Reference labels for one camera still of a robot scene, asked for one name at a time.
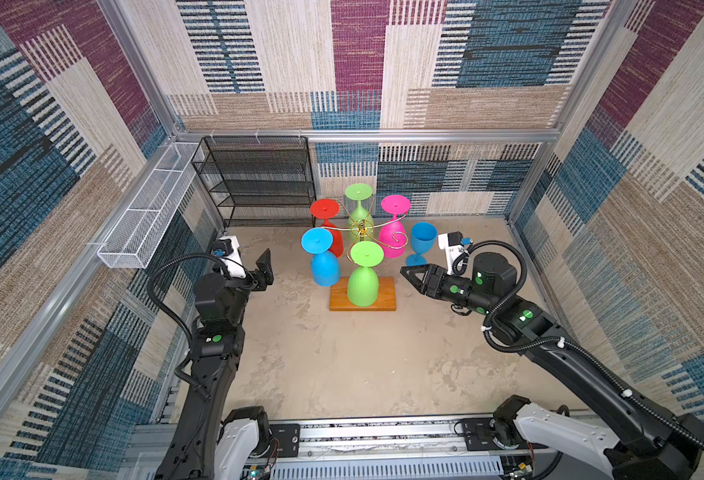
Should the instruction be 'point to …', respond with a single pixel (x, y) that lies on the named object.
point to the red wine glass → (326, 209)
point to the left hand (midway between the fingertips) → (253, 246)
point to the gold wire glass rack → (366, 229)
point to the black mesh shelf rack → (259, 181)
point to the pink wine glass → (394, 204)
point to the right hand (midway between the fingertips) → (404, 278)
